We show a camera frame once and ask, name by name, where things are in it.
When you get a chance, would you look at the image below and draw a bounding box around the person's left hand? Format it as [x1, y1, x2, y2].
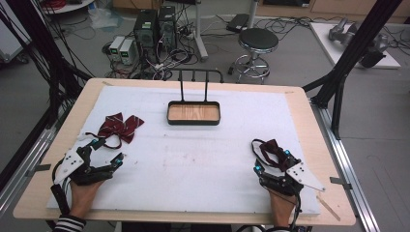
[68, 180, 104, 220]

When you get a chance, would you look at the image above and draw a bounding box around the black flat box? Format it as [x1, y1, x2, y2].
[225, 13, 249, 34]

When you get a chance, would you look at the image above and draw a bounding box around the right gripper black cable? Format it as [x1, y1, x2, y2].
[289, 192, 304, 232]

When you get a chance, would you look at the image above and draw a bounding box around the tangle of floor cables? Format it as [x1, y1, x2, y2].
[102, 18, 197, 81]

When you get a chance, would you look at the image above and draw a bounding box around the grey desk leg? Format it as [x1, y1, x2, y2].
[192, 0, 210, 63]
[247, 0, 260, 29]

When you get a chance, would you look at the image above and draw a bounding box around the white floor board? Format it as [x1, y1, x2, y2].
[308, 21, 402, 70]

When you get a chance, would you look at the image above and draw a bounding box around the clear plastic bag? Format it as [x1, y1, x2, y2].
[87, 5, 125, 31]

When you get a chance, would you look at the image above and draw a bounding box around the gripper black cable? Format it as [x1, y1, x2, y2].
[289, 192, 304, 232]
[49, 157, 73, 215]

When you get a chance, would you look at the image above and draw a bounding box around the grey robot part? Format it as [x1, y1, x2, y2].
[328, 16, 359, 46]

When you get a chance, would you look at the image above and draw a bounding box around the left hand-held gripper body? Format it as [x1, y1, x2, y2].
[52, 149, 115, 188]

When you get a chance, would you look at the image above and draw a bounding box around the striped red bow tie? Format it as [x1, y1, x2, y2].
[84, 111, 145, 150]

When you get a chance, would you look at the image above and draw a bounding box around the person's right hand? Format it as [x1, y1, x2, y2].
[268, 188, 298, 229]

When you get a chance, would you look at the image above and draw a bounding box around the black round stool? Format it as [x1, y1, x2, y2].
[227, 27, 280, 85]

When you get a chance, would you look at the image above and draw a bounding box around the black computer tower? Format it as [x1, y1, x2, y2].
[157, 5, 178, 52]
[132, 9, 160, 63]

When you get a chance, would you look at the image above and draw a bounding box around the black metal frame post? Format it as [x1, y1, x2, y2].
[5, 0, 93, 130]
[302, 0, 404, 140]

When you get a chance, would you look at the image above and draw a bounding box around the aluminium rail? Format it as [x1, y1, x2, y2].
[309, 98, 382, 232]
[0, 105, 73, 216]

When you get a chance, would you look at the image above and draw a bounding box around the black table clip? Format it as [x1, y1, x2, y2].
[329, 176, 354, 191]
[24, 163, 52, 178]

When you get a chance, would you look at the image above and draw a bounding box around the white foam mat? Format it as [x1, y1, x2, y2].
[45, 84, 322, 218]

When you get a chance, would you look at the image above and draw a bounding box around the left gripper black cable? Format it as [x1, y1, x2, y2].
[49, 157, 73, 215]

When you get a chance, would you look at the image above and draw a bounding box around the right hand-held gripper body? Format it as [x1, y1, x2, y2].
[258, 161, 327, 197]

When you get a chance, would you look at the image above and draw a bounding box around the black rack with wooden tray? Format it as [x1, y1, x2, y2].
[163, 68, 225, 127]

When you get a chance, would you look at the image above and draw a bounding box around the grey bench power supply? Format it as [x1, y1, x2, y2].
[108, 35, 126, 63]
[119, 39, 135, 66]

